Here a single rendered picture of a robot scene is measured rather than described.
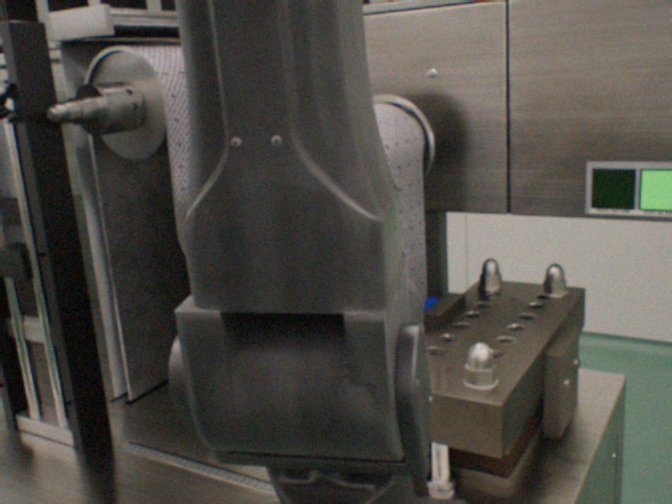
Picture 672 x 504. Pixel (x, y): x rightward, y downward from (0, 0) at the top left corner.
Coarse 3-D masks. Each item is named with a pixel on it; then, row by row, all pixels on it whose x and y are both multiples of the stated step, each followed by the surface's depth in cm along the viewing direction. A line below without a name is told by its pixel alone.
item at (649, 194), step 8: (648, 176) 91; (656, 176) 90; (664, 176) 90; (648, 184) 91; (656, 184) 91; (664, 184) 90; (648, 192) 91; (656, 192) 91; (664, 192) 90; (648, 200) 91; (656, 200) 91; (664, 200) 91; (648, 208) 92; (656, 208) 91; (664, 208) 91
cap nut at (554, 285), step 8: (552, 264) 100; (552, 272) 99; (560, 272) 99; (544, 280) 101; (552, 280) 100; (560, 280) 99; (544, 288) 101; (552, 288) 99; (560, 288) 99; (552, 296) 100; (560, 296) 99
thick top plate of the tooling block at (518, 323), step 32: (512, 288) 105; (576, 288) 103; (480, 320) 93; (512, 320) 92; (544, 320) 91; (576, 320) 99; (448, 352) 83; (512, 352) 82; (544, 352) 84; (448, 384) 75; (512, 384) 74; (448, 416) 73; (480, 416) 71; (512, 416) 74; (480, 448) 72
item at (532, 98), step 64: (512, 0) 95; (576, 0) 91; (640, 0) 87; (384, 64) 106; (448, 64) 101; (512, 64) 97; (576, 64) 92; (640, 64) 89; (64, 128) 146; (448, 128) 104; (512, 128) 99; (576, 128) 94; (640, 128) 90; (448, 192) 106; (512, 192) 101; (576, 192) 97
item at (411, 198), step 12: (408, 192) 94; (420, 192) 97; (408, 204) 94; (420, 204) 98; (408, 216) 95; (420, 216) 98; (408, 228) 95; (420, 228) 98; (408, 240) 95; (420, 240) 99; (408, 252) 95; (420, 252) 99; (408, 264) 96; (420, 264) 99; (408, 276) 96; (420, 276) 100; (420, 288) 100
